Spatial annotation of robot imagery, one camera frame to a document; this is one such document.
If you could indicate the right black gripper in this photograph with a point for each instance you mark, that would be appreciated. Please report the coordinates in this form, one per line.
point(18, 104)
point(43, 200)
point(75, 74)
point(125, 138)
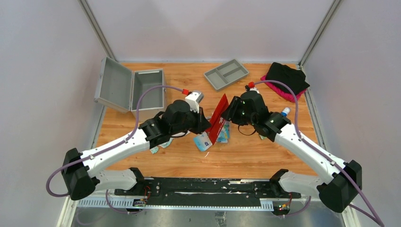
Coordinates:
point(231, 112)

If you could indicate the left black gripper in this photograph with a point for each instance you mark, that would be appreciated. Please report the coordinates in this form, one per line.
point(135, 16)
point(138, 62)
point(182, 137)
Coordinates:
point(202, 124)

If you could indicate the red first aid pouch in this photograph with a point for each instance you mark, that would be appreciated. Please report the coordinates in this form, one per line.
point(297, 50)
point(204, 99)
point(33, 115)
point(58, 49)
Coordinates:
point(214, 131)

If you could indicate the teal white bandage packet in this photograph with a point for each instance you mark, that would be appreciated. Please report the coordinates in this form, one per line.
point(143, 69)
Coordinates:
point(166, 144)

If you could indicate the small teal bandage packet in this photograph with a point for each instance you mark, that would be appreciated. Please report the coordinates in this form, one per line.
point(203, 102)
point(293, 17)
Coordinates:
point(154, 150)

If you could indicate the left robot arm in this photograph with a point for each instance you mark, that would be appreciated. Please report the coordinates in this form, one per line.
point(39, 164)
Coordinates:
point(86, 171)

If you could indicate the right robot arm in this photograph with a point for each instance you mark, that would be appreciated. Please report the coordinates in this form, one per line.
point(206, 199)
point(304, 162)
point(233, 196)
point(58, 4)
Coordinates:
point(337, 182)

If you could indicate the bandage strip box pack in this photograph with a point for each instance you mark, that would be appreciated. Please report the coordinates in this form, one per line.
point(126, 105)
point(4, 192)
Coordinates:
point(217, 118)

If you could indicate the blue cotton pouch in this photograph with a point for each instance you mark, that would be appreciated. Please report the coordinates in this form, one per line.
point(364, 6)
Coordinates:
point(202, 142)

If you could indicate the teal blue sachet pack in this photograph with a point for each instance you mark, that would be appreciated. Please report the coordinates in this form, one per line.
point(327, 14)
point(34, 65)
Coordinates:
point(224, 134)

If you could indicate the grey divider tray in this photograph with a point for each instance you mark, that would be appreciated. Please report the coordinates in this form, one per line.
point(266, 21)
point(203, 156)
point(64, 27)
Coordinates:
point(226, 74)

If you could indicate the pink folded cloth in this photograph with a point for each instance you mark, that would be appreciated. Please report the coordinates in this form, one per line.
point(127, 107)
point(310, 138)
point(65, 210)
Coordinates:
point(278, 91)

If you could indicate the blue white small bottle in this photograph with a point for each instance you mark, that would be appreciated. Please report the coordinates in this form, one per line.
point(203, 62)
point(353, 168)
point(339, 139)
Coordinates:
point(285, 111)

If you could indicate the black folded cloth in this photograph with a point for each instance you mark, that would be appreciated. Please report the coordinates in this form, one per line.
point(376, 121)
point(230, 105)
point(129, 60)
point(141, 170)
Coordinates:
point(283, 73)

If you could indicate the grey metal case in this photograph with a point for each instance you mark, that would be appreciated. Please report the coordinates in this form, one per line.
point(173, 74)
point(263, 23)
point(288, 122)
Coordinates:
point(120, 88)

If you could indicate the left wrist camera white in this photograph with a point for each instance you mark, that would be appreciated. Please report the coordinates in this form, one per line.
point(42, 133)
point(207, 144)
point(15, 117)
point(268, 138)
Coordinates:
point(194, 99)

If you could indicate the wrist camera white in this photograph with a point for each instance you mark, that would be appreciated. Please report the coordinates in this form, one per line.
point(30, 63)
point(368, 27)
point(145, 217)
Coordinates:
point(194, 99)
point(254, 89)

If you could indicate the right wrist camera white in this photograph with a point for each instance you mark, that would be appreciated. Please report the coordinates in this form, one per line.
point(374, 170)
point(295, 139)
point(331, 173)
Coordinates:
point(254, 89)

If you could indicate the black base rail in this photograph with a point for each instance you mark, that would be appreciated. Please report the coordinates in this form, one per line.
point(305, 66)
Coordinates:
point(207, 192)

